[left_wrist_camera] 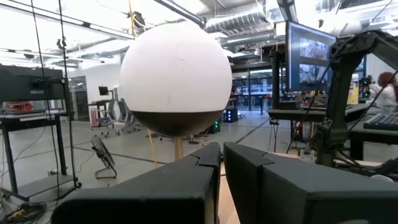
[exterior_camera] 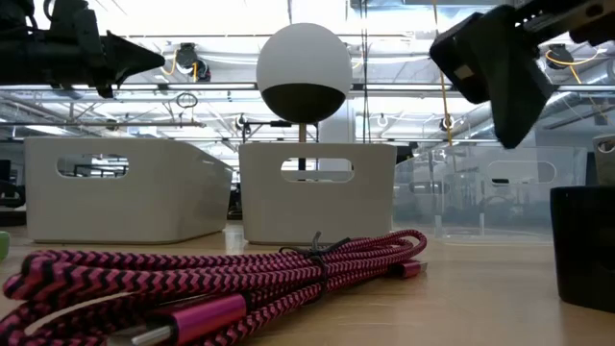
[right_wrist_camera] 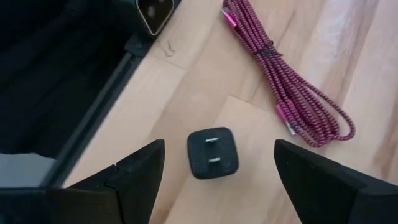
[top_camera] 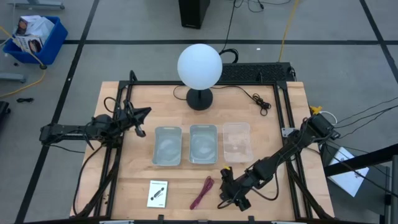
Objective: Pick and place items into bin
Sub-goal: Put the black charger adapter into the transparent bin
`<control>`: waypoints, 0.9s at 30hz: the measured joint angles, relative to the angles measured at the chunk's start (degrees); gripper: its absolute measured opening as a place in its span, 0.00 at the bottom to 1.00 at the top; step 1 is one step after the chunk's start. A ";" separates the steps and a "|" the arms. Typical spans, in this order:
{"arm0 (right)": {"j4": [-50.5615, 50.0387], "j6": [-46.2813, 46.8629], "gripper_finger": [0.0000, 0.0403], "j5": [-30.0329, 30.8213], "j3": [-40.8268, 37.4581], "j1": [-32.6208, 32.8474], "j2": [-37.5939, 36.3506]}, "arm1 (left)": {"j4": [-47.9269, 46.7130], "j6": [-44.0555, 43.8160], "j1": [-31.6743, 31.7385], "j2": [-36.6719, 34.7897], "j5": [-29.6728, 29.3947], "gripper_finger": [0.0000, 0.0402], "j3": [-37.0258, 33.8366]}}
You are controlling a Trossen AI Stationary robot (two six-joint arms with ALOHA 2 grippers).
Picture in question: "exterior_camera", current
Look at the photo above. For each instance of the black office chair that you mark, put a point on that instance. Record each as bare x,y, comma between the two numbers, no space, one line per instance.
10,190

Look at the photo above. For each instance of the silver metal object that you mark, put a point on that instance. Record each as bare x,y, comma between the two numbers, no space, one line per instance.
605,158

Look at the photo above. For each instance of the small green object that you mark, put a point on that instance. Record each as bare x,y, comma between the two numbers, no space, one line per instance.
4,245

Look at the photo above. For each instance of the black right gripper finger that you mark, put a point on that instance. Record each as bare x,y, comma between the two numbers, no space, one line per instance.
516,86
459,57

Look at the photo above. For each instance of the black cylindrical object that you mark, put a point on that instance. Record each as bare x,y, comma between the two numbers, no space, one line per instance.
583,245

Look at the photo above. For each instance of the white and black sphere lamp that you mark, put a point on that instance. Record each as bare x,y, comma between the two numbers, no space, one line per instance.
303,72

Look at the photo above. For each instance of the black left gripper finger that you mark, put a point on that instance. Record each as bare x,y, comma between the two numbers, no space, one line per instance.
132,57

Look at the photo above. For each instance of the clear plastic bin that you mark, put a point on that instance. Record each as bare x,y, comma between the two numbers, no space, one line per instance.
485,192

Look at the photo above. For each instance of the small white plastic bin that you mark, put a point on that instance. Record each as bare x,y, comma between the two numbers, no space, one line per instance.
317,206

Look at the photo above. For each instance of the large white plastic bin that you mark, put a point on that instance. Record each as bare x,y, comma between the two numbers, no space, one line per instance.
125,192

